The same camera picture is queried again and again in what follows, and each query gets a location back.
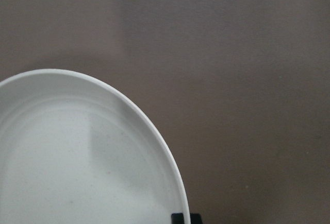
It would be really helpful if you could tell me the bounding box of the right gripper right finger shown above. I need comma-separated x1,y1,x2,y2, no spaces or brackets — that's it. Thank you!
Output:
190,213,200,224

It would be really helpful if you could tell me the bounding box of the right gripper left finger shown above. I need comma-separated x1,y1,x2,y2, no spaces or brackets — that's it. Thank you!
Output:
171,213,184,224

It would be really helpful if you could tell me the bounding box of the beige round plate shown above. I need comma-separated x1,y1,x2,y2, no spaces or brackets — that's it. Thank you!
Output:
1,69,191,223

